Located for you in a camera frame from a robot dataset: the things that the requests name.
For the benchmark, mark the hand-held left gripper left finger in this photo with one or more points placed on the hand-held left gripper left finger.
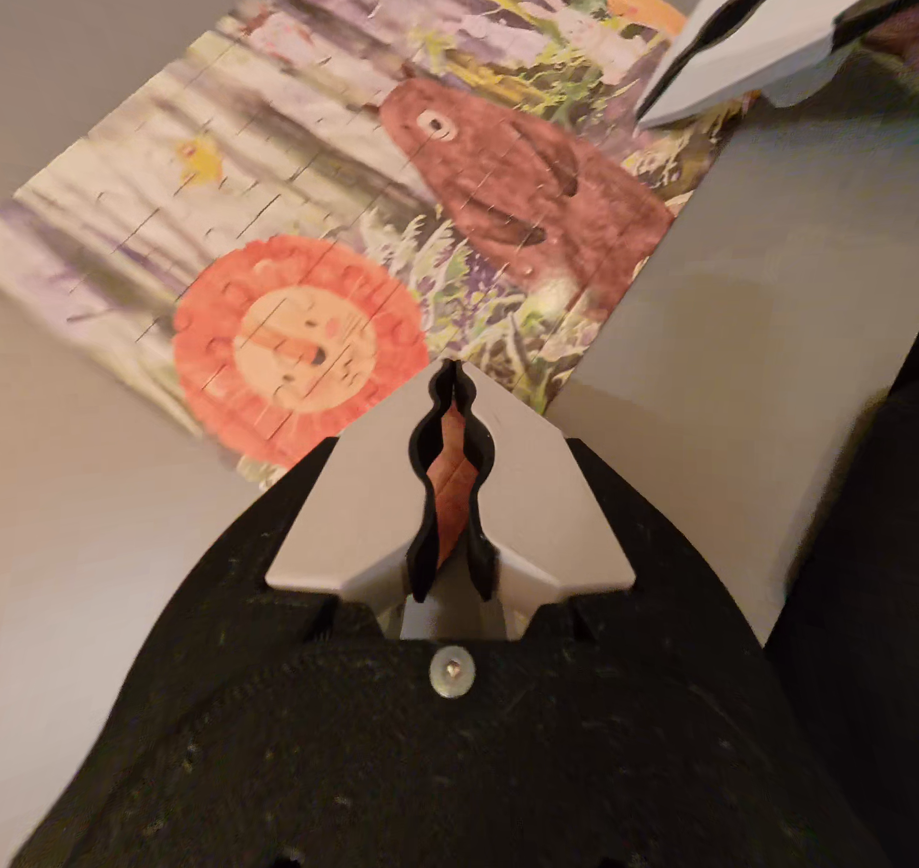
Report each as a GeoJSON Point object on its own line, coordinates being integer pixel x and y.
{"type": "Point", "coordinates": [344, 516]}

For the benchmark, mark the person's right hand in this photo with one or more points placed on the person's right hand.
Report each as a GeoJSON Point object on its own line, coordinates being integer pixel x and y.
{"type": "Point", "coordinates": [906, 42]}

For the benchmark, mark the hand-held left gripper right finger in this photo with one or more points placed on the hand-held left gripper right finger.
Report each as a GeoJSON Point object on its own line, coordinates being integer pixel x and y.
{"type": "Point", "coordinates": [553, 523]}

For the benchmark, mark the person in black jacket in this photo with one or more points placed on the person in black jacket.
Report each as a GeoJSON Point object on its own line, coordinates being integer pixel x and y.
{"type": "Point", "coordinates": [861, 595]}

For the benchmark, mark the forest animal jigsaw puzzle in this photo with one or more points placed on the forest animal jigsaw puzzle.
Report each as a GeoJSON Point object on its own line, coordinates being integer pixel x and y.
{"type": "Point", "coordinates": [287, 128]}

